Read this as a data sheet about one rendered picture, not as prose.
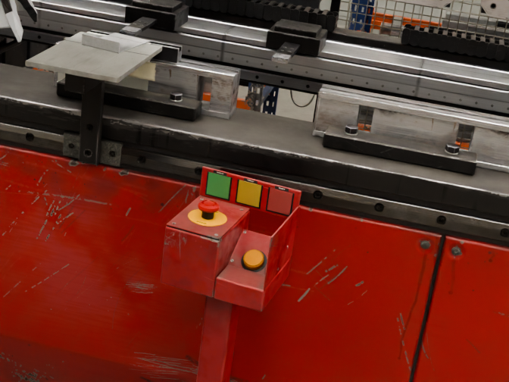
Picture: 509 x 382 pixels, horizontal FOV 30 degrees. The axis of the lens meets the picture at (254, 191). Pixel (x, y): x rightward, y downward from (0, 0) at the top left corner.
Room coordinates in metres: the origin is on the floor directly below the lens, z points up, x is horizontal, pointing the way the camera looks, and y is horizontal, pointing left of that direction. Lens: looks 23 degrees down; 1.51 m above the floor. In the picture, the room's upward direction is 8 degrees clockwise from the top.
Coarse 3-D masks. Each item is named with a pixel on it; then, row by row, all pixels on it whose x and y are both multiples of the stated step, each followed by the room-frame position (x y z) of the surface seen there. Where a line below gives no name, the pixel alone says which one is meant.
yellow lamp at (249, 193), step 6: (240, 180) 1.65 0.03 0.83; (240, 186) 1.65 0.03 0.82; (246, 186) 1.65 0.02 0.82; (252, 186) 1.64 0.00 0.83; (258, 186) 1.64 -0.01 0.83; (240, 192) 1.65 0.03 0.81; (246, 192) 1.65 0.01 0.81; (252, 192) 1.64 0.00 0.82; (258, 192) 1.64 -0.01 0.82; (240, 198) 1.65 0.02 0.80; (246, 198) 1.65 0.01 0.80; (252, 198) 1.64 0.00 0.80; (258, 198) 1.64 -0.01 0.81; (252, 204) 1.64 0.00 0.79; (258, 204) 1.64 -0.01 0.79
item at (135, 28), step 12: (156, 0) 2.17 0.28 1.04; (168, 0) 2.19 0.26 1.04; (132, 12) 2.12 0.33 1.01; (144, 12) 2.12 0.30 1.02; (156, 12) 2.11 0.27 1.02; (168, 12) 2.12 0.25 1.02; (180, 12) 2.14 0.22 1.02; (132, 24) 2.03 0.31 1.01; (144, 24) 2.05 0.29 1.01; (156, 24) 2.11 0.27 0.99; (168, 24) 2.11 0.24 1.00; (180, 24) 2.15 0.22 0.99
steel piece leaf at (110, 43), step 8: (88, 40) 1.83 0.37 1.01; (96, 40) 1.83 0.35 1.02; (104, 40) 1.82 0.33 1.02; (112, 40) 1.89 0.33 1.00; (120, 40) 1.90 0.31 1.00; (128, 40) 1.91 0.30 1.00; (96, 48) 1.82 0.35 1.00; (104, 48) 1.82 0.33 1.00; (112, 48) 1.81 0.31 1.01; (120, 48) 1.84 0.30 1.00; (128, 48) 1.85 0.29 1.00
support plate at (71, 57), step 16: (80, 32) 1.93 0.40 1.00; (64, 48) 1.80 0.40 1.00; (80, 48) 1.81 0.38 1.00; (144, 48) 1.87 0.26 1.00; (160, 48) 1.89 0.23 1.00; (32, 64) 1.68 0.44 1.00; (48, 64) 1.67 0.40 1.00; (64, 64) 1.69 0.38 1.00; (80, 64) 1.70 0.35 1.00; (96, 64) 1.71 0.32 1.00; (112, 64) 1.73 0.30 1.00; (128, 64) 1.74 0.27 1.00; (112, 80) 1.65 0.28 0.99
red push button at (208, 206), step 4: (204, 200) 1.59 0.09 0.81; (208, 200) 1.59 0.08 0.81; (200, 204) 1.57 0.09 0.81; (204, 204) 1.57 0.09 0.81; (208, 204) 1.57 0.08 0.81; (212, 204) 1.58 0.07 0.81; (216, 204) 1.58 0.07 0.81; (200, 208) 1.57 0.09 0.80; (204, 208) 1.56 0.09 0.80; (208, 208) 1.56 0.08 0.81; (212, 208) 1.56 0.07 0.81; (216, 208) 1.57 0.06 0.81; (204, 212) 1.57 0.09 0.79; (208, 212) 1.56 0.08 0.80; (212, 212) 1.56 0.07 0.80; (204, 216) 1.57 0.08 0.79; (208, 216) 1.57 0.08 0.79; (212, 216) 1.57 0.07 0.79
